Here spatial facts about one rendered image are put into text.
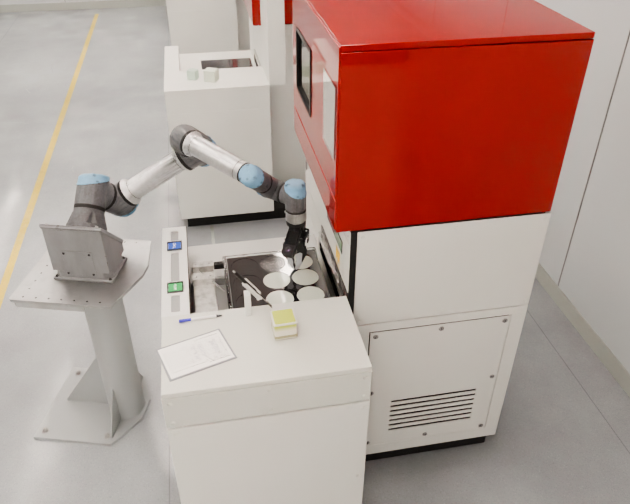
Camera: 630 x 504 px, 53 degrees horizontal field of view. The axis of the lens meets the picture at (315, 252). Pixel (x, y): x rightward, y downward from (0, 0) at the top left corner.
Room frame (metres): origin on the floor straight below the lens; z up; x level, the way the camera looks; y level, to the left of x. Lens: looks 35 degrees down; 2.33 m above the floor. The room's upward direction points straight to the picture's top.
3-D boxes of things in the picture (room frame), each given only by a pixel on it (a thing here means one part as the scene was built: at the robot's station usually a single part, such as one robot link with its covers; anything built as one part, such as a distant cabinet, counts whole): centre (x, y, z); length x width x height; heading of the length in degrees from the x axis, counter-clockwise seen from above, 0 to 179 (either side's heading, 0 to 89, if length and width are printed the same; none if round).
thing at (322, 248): (1.92, -0.06, 0.89); 0.44 x 0.02 x 0.10; 11
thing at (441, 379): (2.17, -0.38, 0.41); 0.82 x 0.71 x 0.82; 11
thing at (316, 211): (2.10, -0.04, 1.02); 0.82 x 0.03 x 0.40; 11
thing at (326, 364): (1.47, 0.16, 0.89); 0.62 x 0.35 x 0.14; 101
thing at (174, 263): (1.86, 0.51, 0.89); 0.55 x 0.09 x 0.14; 11
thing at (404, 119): (2.16, -0.35, 1.52); 0.81 x 0.75 x 0.59; 11
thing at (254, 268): (1.87, 0.14, 0.90); 0.34 x 0.34 x 0.01; 11
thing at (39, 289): (2.04, 0.90, 0.75); 0.45 x 0.44 x 0.13; 84
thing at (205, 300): (1.80, 0.40, 0.87); 0.36 x 0.08 x 0.03; 11
